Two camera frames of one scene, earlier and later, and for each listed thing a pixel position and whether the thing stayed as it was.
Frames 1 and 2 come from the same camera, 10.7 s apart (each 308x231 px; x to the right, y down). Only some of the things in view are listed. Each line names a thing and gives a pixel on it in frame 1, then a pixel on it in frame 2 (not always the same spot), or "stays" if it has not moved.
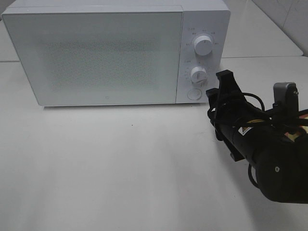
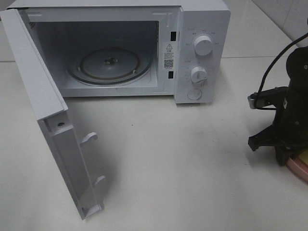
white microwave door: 98,57 -> 44,100
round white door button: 194,94 stays
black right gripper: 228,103 -> 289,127
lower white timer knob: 198,76 stays
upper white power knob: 203,45 stays
